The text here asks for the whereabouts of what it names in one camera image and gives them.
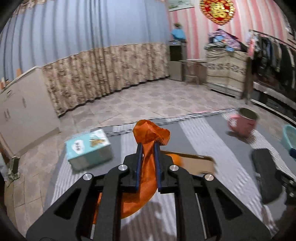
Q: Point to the teal tissue box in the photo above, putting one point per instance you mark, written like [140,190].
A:
[88,150]

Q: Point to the pile of clothes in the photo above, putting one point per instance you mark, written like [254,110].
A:
[223,40]

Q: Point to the framed wall picture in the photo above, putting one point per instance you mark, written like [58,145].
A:
[175,5]

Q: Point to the white low cabinet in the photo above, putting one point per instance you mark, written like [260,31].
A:
[27,114]

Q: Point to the black rectangular case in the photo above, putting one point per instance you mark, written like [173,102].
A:
[265,169]

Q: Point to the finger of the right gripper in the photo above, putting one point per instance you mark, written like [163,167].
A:
[289,184]

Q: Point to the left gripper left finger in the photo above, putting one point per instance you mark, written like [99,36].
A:
[91,208]

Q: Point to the orange plastic wrapper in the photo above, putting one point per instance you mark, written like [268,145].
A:
[147,133]

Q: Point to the pink enamel mug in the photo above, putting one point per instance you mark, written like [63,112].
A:
[244,122]

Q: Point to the small white stool table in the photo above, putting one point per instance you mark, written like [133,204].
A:
[194,71]

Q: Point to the blue pot with plant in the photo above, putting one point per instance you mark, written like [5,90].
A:
[178,33]

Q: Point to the grey water dispenser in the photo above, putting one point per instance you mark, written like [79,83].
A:
[178,56]

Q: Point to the striped grey table cloth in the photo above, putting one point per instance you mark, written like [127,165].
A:
[204,134]

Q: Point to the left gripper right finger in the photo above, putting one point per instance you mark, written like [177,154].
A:
[205,208]

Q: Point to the red gold wall ornament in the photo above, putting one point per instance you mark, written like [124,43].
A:
[218,11]

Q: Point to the blue and floral curtain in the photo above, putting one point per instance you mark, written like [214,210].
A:
[86,49]

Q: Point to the clothes rack with garments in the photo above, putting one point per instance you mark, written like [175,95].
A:
[270,62]

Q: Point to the light blue plastic basket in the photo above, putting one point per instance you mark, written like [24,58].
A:
[288,139]

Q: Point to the cloth covered cabinet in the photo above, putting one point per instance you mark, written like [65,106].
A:
[226,71]

